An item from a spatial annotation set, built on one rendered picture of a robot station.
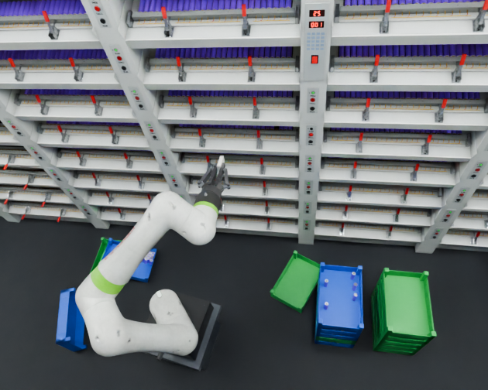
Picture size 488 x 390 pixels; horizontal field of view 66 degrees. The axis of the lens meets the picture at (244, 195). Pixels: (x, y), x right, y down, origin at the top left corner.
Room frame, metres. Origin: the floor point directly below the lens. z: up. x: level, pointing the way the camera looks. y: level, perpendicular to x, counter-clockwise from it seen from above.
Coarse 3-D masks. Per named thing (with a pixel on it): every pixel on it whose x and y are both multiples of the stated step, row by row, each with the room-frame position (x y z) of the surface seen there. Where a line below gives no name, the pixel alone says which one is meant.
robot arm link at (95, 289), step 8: (96, 272) 0.59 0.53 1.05; (88, 280) 0.58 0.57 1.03; (96, 280) 0.57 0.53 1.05; (104, 280) 0.56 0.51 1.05; (80, 288) 0.57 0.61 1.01; (88, 288) 0.55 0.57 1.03; (96, 288) 0.54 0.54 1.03; (104, 288) 0.54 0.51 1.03; (112, 288) 0.54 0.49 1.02; (120, 288) 0.55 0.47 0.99; (80, 296) 0.54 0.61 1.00; (88, 296) 0.53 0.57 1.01; (96, 296) 0.53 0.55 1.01; (104, 296) 0.52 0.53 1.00; (112, 296) 0.53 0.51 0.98; (80, 304) 0.52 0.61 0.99; (88, 304) 0.50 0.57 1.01
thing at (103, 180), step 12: (72, 180) 1.48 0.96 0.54; (84, 180) 1.47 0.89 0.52; (96, 180) 1.43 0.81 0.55; (108, 180) 1.44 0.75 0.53; (120, 180) 1.42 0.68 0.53; (132, 180) 1.39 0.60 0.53; (144, 180) 1.38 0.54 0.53; (156, 180) 1.35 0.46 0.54; (144, 192) 1.34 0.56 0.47; (156, 192) 1.31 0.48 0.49
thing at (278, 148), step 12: (168, 132) 1.29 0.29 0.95; (168, 144) 1.25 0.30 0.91; (180, 144) 1.25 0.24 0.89; (192, 144) 1.23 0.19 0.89; (216, 144) 1.20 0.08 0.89; (228, 144) 1.19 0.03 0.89; (240, 144) 1.17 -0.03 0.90; (252, 144) 1.16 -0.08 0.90; (264, 144) 1.14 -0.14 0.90; (276, 144) 1.13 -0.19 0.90; (288, 144) 1.11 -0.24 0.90
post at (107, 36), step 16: (112, 0) 1.27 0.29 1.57; (112, 16) 1.25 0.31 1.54; (96, 32) 1.28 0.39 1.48; (112, 32) 1.26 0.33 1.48; (128, 48) 1.25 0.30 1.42; (112, 64) 1.27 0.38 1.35; (128, 64) 1.26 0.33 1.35; (128, 80) 1.26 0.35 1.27; (128, 96) 1.27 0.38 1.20; (144, 96) 1.25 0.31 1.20; (144, 112) 1.26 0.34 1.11; (144, 128) 1.27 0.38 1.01; (160, 128) 1.25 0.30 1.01; (160, 144) 1.26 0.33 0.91; (160, 160) 1.27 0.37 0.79; (176, 160) 1.26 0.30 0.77; (176, 192) 1.27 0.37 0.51
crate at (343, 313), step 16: (320, 272) 0.70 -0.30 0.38; (336, 272) 0.70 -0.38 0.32; (320, 288) 0.62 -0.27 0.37; (336, 288) 0.63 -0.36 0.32; (320, 304) 0.56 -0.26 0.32; (336, 304) 0.55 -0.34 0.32; (352, 304) 0.53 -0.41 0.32; (320, 320) 0.47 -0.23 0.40; (336, 320) 0.47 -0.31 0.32; (352, 320) 0.46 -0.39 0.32
